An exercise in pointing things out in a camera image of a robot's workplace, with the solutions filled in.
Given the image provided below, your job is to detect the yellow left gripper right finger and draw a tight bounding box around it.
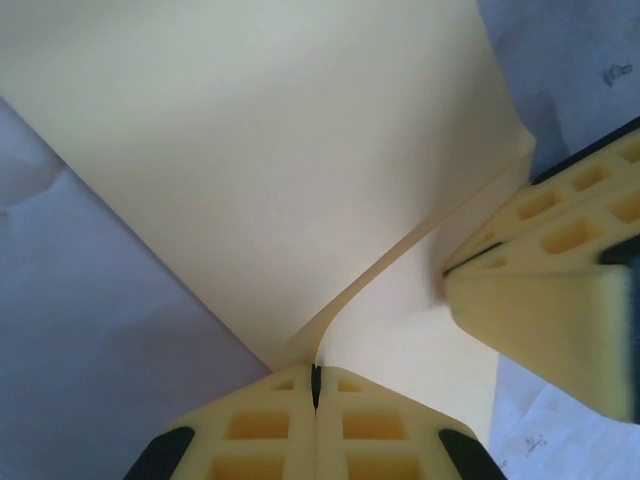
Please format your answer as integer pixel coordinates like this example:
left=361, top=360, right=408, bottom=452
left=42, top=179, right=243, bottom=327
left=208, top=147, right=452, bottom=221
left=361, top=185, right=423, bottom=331
left=313, top=364, right=504, bottom=480

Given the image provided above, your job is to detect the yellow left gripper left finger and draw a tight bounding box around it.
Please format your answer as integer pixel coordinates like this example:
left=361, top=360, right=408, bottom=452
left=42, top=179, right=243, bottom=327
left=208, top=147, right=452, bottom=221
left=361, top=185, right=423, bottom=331
left=124, top=362, right=319, bottom=480

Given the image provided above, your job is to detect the yellow paper sheet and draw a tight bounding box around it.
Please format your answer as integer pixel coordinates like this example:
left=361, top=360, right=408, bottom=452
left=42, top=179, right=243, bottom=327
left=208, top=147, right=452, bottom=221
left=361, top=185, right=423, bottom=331
left=0, top=0, right=539, bottom=449

